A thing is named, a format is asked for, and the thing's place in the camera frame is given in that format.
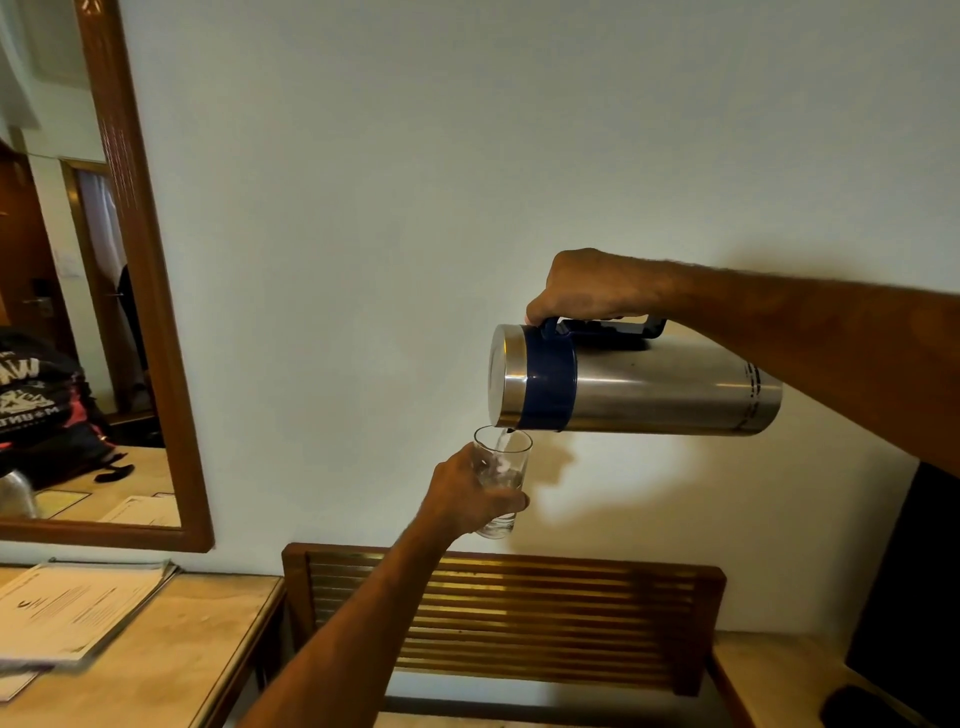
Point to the person's left hand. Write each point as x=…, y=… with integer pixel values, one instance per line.
x=459, y=491

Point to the person's right hand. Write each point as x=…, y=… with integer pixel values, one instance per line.
x=592, y=289

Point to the person's right fingers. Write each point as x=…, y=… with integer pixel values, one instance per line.
x=541, y=306

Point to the person's left thumb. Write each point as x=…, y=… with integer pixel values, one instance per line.
x=502, y=501

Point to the clear drinking glass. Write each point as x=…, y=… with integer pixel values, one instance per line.
x=501, y=480

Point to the stainless steel jug blue band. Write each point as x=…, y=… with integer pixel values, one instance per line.
x=637, y=382

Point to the person's right forearm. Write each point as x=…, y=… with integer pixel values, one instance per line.
x=825, y=352

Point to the person's left forearm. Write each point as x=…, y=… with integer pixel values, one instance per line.
x=360, y=637

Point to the wooden slatted luggage rack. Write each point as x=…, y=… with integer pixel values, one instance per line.
x=517, y=619

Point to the wooden desk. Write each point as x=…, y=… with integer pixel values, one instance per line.
x=150, y=660

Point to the black television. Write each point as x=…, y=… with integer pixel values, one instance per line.
x=911, y=592

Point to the white paper folder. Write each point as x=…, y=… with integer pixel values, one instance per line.
x=71, y=611

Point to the white paper sheet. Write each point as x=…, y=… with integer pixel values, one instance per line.
x=13, y=684

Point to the wooden framed wall mirror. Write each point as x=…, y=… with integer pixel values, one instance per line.
x=105, y=300

